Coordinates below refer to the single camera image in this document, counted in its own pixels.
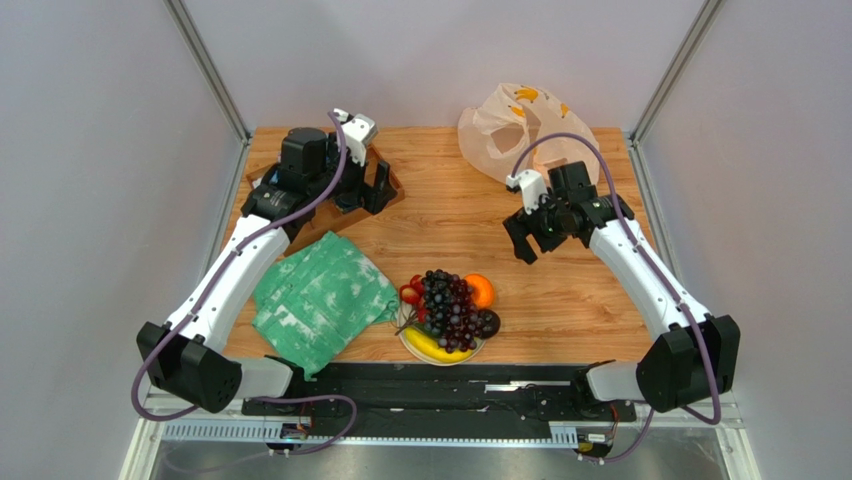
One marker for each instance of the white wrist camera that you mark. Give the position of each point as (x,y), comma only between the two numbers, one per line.
(359,132)
(531,185)

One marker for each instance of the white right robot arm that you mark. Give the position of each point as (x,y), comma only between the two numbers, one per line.
(693,353)

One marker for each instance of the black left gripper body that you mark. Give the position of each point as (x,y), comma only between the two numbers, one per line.
(352,187)

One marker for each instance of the aluminium frame rail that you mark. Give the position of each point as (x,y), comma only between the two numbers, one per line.
(188,29)

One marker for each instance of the cream and blue ceramic plate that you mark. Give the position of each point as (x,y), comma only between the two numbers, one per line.
(480,342)

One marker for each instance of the dark fake grape bunch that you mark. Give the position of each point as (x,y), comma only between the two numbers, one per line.
(460,335)

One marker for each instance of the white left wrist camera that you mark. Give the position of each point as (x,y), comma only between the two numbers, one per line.
(359,132)

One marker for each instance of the orange fake tangerine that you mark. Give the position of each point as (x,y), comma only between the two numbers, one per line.
(484,293)

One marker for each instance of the translucent white plastic bag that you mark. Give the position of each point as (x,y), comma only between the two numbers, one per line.
(492,137)

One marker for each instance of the yellow fake banana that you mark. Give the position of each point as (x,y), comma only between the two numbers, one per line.
(428,349)

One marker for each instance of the dark round fake fruit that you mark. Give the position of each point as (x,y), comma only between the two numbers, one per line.
(488,324)

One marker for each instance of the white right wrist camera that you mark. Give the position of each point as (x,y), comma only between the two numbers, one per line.
(531,185)

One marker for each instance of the red fake fruit bunch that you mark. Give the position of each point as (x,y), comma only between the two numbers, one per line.
(411,296)

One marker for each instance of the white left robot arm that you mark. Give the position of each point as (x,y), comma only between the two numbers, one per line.
(183,355)

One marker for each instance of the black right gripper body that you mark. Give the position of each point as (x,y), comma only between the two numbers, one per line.
(536,222)

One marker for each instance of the wooden compartment tray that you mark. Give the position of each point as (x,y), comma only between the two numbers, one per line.
(329,218)

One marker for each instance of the dark blue grape bunch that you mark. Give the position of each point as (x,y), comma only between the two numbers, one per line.
(438,302)

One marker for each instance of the green white cloth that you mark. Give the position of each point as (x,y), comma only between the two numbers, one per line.
(310,306)

